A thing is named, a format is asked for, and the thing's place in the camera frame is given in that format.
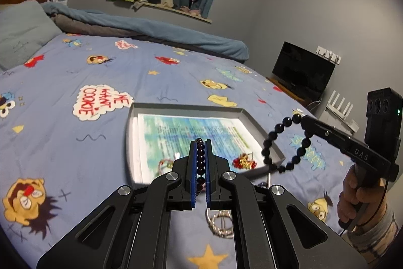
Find printed paper sheet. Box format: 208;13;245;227
133;113;264;182

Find grey blanket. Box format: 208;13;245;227
52;14;155;40

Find cartoon printed bedsheet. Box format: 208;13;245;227
0;32;374;269

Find grey tray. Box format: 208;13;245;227
125;103;286;186

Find grey-blue pillow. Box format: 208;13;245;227
0;0;63;72

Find red string bracelet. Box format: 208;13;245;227
156;157;177;177

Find wooden windowsill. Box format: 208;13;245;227
106;0;213;24

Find pearl bead bracelet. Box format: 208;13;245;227
205;208;235;239

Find white wall hooks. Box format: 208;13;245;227
315;46;342;63

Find person's right hand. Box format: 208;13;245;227
338;166;390;230

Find black bead bracelet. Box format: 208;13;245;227
262;113;312;174

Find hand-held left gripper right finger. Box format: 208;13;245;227
206;139;366;269

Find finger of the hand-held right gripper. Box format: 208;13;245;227
300;115;395;174

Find blue duvet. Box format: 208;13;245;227
41;1;249;61

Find wooden stand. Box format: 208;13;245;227
266;77;319;108

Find dark maroon bead bracelet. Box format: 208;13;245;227
195;138;209;194

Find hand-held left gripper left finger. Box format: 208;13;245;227
36;141;198;269

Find black cable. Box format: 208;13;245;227
339;179;390;237

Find black monitor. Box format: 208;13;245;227
271;41;336;100

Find white router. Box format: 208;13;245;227
325;89;355;119

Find red and gold jewelry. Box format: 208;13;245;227
232;153;258;171

